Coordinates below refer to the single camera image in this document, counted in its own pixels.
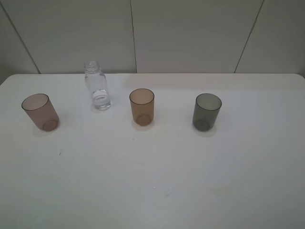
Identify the clear plastic water bottle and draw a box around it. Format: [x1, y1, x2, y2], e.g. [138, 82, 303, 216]
[84, 61, 111, 111]

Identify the orange translucent plastic cup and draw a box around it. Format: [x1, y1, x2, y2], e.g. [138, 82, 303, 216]
[129, 88, 155, 126]

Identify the grey translucent plastic cup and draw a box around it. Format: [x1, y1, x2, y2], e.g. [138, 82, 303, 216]
[193, 93, 222, 132]

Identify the pink translucent plastic cup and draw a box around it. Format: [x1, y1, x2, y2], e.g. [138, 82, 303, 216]
[21, 93, 60, 132]

